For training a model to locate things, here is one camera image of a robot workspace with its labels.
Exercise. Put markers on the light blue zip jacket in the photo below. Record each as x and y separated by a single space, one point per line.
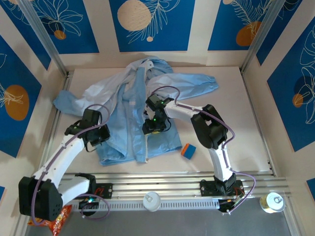
128 137

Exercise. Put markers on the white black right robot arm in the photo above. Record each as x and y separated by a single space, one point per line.
219 159

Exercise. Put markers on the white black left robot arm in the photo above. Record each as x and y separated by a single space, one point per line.
71 150

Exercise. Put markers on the blue orange toy block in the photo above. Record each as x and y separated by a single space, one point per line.
189 152

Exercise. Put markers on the small control circuit board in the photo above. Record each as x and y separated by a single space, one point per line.
230 205
89 202

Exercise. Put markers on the orange red snack bag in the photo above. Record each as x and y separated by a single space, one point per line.
57 222

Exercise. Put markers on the yellow drink can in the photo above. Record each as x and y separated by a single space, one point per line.
272 202

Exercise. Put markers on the aluminium table side rail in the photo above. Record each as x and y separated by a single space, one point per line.
56 120
251 98

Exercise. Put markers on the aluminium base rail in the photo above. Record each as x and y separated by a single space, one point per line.
160 182

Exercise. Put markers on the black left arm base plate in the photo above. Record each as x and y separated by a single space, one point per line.
104 190

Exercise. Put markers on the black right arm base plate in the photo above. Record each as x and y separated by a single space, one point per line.
206 188

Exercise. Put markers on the blue floral wall panel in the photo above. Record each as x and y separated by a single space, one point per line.
81 37
283 110
221 24
172 37
14 137

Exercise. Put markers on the aluminium frame post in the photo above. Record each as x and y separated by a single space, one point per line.
294 216
46 41
264 37

